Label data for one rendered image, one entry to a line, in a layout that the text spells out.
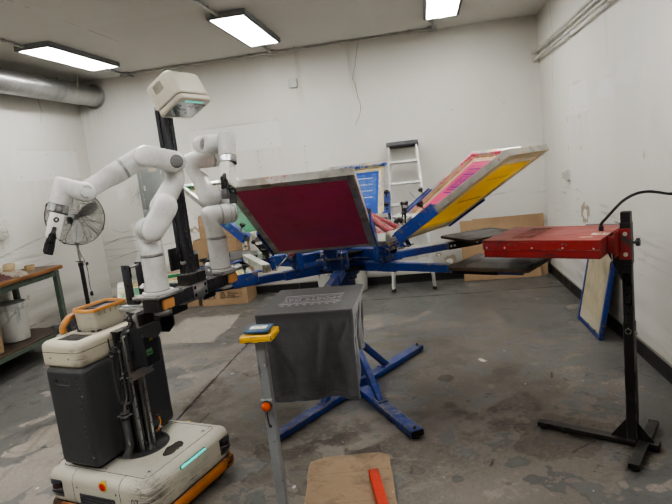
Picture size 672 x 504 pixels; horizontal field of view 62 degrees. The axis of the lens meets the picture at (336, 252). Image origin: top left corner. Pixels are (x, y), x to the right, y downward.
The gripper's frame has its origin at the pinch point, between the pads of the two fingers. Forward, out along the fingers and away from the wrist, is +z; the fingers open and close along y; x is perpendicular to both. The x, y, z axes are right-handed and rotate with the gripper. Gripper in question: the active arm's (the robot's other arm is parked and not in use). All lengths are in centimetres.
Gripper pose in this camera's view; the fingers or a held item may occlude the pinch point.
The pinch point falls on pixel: (229, 198)
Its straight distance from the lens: 237.6
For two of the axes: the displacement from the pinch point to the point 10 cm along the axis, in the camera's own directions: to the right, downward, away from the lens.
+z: 0.7, 9.9, -1.3
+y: -1.5, -1.2, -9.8
